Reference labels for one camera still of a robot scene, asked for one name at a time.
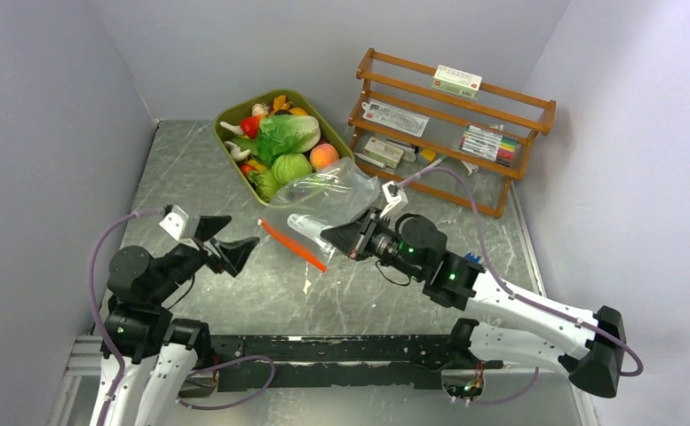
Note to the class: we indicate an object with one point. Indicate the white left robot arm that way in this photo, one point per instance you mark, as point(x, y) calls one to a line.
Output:
point(147, 354)

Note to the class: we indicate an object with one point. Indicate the olive green plastic bin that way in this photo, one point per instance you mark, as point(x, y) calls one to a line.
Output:
point(275, 102)

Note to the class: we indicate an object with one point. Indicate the clear zip bag orange zipper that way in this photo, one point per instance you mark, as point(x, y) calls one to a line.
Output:
point(306, 206)

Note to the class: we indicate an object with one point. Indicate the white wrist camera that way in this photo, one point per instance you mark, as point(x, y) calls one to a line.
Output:
point(396, 199)
point(176, 223)

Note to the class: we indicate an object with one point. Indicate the white box on top shelf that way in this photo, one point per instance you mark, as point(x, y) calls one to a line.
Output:
point(456, 82)

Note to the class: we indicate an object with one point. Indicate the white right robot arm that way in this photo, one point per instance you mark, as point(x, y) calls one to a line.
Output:
point(508, 323)

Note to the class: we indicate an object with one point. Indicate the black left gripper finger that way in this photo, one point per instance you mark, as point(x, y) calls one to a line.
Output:
point(209, 226)
point(234, 255)

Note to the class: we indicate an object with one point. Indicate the napa cabbage toy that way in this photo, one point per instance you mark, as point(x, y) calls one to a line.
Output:
point(286, 134)

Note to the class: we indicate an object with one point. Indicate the wooden shelf rack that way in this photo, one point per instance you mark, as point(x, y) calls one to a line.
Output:
point(406, 84)

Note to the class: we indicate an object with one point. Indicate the white pen on table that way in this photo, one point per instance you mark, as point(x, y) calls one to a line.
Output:
point(439, 160)

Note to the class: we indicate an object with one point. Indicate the white mushroom toy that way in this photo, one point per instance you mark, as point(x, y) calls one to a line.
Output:
point(237, 153)

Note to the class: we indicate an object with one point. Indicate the small white green box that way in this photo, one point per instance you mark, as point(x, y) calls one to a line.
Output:
point(381, 151)

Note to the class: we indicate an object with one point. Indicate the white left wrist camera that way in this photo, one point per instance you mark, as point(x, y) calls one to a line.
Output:
point(176, 223)

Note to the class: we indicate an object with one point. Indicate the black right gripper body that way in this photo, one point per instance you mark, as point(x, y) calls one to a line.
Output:
point(366, 236)

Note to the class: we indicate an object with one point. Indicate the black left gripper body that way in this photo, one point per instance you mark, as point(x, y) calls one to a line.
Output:
point(207, 247)

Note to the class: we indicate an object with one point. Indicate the peach toy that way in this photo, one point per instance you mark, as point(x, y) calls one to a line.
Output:
point(323, 155)

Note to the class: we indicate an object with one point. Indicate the round green cabbage toy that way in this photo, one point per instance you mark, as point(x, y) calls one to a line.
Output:
point(289, 167)

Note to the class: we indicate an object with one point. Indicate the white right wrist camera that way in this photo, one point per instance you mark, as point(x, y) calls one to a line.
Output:
point(396, 199)

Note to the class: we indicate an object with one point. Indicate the flat packaged stationery card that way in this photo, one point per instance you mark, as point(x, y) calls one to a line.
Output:
point(394, 118)

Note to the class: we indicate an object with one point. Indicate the green leafy vegetable toy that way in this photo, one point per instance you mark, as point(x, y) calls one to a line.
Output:
point(264, 183)

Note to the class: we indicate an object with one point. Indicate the coloured marker pen set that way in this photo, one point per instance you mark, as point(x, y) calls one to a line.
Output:
point(489, 145)

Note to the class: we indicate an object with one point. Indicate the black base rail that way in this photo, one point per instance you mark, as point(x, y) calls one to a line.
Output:
point(286, 361)

